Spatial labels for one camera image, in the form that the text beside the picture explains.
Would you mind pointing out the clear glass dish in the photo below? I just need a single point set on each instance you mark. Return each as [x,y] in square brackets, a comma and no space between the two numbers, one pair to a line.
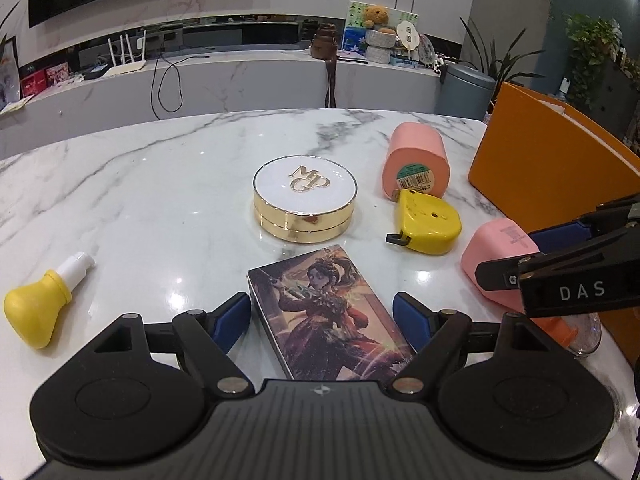
[587,335]

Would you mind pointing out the patterned decorative plate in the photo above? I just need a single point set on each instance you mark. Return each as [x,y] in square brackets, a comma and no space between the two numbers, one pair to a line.
[427,50]

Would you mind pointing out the brown teddy bear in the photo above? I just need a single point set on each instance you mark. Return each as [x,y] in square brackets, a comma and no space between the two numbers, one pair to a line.
[376,14]

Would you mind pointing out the bushy green plant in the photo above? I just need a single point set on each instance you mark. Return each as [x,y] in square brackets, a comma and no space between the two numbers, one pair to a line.
[592,45]

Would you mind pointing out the orange cardboard box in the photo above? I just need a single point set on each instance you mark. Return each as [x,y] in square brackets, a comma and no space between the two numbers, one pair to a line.
[540,160]

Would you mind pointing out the long leaf potted plant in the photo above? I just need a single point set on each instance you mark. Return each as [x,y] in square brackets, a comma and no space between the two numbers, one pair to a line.
[492,67]

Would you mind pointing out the brown leather camera case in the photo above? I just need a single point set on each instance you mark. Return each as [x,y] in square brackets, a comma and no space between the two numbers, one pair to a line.
[324,42]

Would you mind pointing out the gold round compact case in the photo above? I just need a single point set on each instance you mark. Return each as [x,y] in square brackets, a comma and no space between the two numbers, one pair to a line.
[300,210]

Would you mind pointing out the figure print card box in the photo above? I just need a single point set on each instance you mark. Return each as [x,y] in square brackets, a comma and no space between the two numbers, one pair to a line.
[320,320]

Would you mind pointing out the flower painting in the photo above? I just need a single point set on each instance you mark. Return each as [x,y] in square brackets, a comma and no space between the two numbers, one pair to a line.
[355,20]

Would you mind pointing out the yellow bottle white cap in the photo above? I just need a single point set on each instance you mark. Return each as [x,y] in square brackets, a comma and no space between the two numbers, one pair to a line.
[32,310]

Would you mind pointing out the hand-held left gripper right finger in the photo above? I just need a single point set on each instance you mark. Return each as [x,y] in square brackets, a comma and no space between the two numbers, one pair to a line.
[409,317]

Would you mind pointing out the pink container green label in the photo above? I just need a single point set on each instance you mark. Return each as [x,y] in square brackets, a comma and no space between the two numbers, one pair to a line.
[417,145]

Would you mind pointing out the white router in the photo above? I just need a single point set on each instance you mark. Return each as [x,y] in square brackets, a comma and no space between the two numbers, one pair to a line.
[127,66]

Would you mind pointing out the yellow tape measure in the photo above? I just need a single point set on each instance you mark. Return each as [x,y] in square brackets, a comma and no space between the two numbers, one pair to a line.
[430,225]

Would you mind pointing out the white woven basket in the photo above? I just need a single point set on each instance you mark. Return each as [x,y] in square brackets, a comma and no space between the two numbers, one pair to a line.
[381,37]
[380,55]

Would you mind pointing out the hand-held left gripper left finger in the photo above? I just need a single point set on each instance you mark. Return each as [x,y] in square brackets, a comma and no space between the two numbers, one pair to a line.
[234,316]

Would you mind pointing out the silver laptop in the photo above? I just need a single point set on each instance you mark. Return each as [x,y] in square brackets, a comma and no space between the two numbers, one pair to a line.
[352,58]

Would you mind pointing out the grey trash bin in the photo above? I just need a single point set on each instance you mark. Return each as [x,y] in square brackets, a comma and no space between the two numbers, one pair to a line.
[462,92]

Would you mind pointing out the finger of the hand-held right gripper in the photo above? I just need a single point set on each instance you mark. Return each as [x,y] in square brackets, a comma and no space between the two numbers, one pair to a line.
[497,275]
[560,239]

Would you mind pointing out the white hand fan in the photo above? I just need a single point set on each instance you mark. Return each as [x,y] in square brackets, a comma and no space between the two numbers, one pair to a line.
[410,34]

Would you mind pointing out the white marble television cabinet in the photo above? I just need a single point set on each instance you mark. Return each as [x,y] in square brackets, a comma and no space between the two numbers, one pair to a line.
[250,85]

